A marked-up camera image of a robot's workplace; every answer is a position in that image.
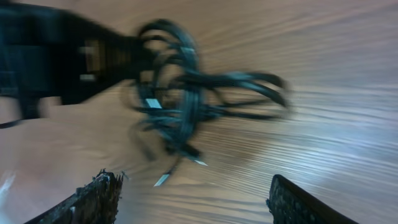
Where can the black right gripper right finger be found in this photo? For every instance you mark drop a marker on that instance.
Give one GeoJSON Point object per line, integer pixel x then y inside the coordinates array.
{"type": "Point", "coordinates": [290, 204]}

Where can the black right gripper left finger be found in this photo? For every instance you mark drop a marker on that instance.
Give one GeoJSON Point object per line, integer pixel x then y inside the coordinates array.
{"type": "Point", "coordinates": [95, 203]}

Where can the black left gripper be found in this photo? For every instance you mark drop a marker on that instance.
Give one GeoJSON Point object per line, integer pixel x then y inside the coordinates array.
{"type": "Point", "coordinates": [49, 52]}

